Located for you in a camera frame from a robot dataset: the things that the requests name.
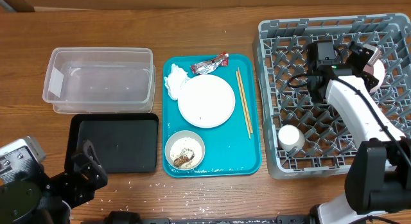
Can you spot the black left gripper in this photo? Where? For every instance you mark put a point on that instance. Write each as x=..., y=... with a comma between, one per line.
x=92, y=165

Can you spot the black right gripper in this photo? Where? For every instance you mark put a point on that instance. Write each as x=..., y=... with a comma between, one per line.
x=358, y=56

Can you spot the pink bowl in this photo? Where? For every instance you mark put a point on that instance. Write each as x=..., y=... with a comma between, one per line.
x=378, y=71

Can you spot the beige cup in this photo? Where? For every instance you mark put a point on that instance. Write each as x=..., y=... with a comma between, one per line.
x=290, y=138

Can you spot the white round plate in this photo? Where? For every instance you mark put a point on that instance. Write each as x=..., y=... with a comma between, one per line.
x=206, y=101

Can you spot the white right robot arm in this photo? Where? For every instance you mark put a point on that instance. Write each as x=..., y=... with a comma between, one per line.
x=378, y=181

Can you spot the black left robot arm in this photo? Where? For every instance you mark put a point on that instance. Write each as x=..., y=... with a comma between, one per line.
x=29, y=195

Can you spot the grey dishwasher rack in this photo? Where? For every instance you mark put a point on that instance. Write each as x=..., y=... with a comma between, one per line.
x=280, y=57

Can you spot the black tray bin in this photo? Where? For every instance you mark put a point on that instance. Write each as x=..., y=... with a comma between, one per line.
x=123, y=143

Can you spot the wooden chopstick right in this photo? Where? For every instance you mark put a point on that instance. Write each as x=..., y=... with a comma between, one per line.
x=246, y=106

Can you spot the wooden chopstick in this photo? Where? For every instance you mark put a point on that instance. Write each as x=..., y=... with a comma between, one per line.
x=246, y=106
x=243, y=105

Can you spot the wooden chopstick left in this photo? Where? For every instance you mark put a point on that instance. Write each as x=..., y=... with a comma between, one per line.
x=243, y=105

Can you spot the clear plastic bin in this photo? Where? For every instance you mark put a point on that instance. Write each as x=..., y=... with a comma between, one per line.
x=100, y=80

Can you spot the grey bowl with food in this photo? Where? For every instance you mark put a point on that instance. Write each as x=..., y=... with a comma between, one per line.
x=184, y=150

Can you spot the red silver snack wrapper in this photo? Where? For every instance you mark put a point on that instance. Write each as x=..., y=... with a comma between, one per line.
x=208, y=66

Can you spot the teal serving tray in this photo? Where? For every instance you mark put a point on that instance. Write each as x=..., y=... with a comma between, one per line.
x=229, y=149

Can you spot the crumpled white napkin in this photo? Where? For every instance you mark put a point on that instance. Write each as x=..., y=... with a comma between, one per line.
x=175, y=80

